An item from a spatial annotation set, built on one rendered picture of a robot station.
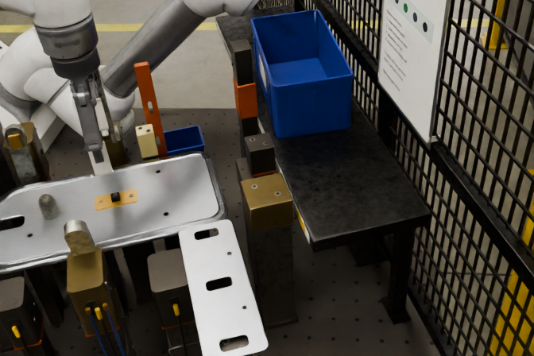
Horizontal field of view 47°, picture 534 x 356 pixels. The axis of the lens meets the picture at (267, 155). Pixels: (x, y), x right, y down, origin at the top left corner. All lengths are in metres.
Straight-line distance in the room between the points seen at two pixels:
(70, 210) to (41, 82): 0.62
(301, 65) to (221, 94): 1.84
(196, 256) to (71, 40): 0.42
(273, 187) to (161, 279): 0.26
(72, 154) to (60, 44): 0.93
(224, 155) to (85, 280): 0.82
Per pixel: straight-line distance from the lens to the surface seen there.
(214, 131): 1.88
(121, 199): 1.24
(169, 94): 3.39
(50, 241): 1.21
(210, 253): 1.10
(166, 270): 1.12
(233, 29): 1.70
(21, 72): 1.82
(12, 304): 1.15
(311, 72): 1.48
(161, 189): 1.24
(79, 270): 1.07
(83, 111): 1.03
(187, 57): 3.71
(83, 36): 1.01
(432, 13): 0.98
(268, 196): 1.10
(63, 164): 1.88
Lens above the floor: 1.81
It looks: 39 degrees down
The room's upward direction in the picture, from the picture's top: 5 degrees counter-clockwise
